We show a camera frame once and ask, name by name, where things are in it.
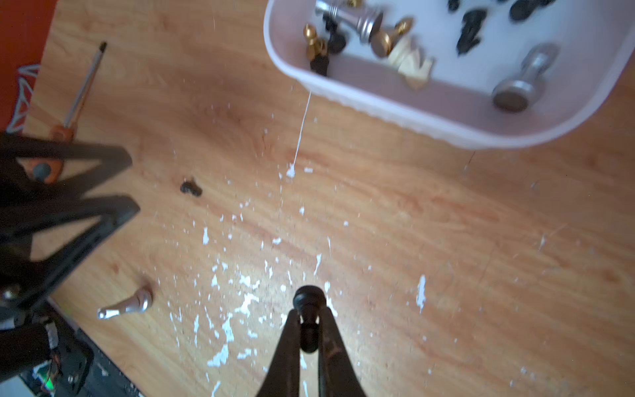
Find silver chess piece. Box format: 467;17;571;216
314;0;384;44
492;42;560;112
97;288;153;319

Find orange handled screwdriver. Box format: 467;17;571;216
26;41;107;184

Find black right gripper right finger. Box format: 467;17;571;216
318;307;366;397

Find cream chess piece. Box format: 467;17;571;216
387;37;436;90

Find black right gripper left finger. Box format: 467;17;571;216
256;309;301;397

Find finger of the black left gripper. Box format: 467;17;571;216
1;134;132;199
1;196;140;320

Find black pawn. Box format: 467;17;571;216
293;286;327;353

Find gold pawn chess piece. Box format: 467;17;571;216
370;17;414;59

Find white plastic storage box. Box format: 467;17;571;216
263;1;634;149

